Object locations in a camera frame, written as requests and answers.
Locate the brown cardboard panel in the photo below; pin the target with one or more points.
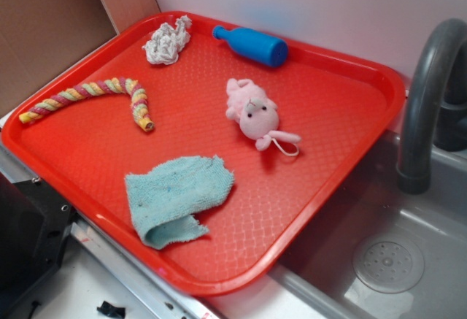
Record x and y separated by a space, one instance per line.
40 39

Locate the blue plastic toy bottle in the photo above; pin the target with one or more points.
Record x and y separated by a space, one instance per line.
254 45

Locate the grey toy faucet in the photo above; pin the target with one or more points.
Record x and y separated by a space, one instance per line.
435 112

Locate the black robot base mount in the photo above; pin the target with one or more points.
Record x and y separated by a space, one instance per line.
35 225

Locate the grey plastic sink basin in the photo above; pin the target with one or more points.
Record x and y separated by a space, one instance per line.
317 267

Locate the crumpled white paper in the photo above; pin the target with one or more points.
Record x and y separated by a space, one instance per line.
168 42

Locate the red plastic tray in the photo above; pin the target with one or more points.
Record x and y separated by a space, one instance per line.
338 104

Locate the light blue terry cloth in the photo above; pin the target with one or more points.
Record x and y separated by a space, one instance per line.
163 202

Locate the multicolour twisted rope toy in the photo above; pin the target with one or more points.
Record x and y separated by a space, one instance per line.
132 88

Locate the round sink drain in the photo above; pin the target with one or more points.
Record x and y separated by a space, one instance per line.
388 263

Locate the pink plush toy animal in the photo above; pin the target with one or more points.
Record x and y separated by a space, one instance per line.
256 114

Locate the silver metal rail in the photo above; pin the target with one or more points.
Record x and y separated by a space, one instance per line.
87 276

